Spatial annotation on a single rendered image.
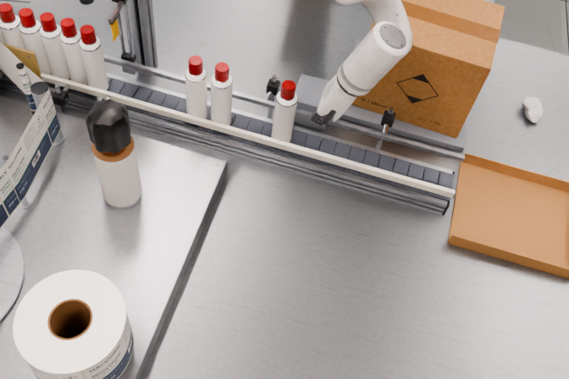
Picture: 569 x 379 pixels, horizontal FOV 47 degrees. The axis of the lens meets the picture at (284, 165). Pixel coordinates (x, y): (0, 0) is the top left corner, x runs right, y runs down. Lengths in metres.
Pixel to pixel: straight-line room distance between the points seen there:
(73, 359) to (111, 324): 0.09
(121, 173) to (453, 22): 0.88
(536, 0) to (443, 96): 2.14
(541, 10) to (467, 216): 2.18
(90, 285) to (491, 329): 0.88
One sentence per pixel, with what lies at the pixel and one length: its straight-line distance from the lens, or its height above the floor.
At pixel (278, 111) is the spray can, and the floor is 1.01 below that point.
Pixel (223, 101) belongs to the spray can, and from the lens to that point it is 1.60.
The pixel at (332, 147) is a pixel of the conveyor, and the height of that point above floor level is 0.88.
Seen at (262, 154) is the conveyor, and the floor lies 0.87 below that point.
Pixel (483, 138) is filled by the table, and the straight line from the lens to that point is 1.89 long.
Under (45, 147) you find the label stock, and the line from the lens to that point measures 1.61.
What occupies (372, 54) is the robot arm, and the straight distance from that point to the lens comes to 1.34.
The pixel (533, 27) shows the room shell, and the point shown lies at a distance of 3.64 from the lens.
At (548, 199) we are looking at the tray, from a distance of 1.84.
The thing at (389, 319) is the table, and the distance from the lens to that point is 1.54.
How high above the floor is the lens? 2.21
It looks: 55 degrees down
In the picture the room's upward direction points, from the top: 9 degrees clockwise
